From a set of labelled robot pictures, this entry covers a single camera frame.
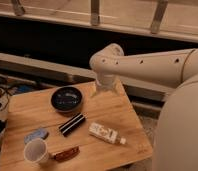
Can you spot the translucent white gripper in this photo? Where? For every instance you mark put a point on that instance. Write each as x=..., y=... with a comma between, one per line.
x=105, y=87

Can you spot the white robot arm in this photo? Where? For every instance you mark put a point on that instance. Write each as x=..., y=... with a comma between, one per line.
x=176, y=140

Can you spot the black ceramic bowl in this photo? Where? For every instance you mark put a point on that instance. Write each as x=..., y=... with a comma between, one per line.
x=66, y=99

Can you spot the black rectangular box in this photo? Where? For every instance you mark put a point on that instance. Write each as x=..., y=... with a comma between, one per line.
x=72, y=124

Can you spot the wooden table board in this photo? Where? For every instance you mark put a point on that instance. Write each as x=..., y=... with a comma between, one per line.
x=30, y=111

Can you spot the brown snack bar wrapper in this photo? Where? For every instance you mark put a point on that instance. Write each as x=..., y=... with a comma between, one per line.
x=66, y=154

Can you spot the blue sponge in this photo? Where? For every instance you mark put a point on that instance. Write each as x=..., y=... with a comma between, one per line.
x=38, y=133

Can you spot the white paper cup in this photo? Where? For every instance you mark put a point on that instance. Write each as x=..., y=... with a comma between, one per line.
x=35, y=151

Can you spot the middle metal railing post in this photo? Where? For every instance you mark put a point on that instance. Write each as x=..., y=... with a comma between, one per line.
x=95, y=12

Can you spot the metal railing post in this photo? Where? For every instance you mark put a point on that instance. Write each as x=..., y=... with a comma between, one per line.
x=18, y=8
x=158, y=16
x=95, y=12

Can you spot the right metal railing post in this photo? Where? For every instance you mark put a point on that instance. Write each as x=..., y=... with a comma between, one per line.
x=158, y=16

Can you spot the left metal railing post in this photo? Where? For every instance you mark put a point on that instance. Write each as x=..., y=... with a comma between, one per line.
x=18, y=8

